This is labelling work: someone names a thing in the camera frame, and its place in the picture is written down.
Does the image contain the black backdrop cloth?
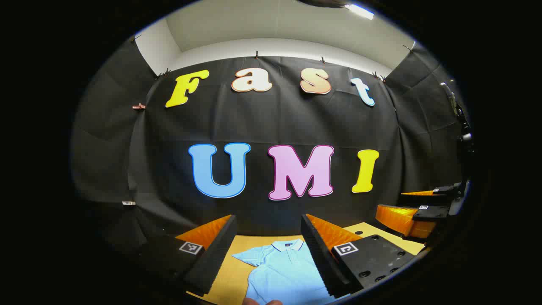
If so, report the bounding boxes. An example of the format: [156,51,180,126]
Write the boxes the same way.
[70,36,473,263]

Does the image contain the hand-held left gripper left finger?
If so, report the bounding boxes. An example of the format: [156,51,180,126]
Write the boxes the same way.
[135,214,238,297]

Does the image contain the white ceiling light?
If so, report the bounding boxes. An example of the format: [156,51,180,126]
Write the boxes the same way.
[344,3,375,21]

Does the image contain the light blue T-shirt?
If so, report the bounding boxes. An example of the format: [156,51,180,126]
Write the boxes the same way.
[231,239,352,305]

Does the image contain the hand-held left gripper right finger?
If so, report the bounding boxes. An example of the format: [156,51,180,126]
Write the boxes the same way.
[301,213,426,299]

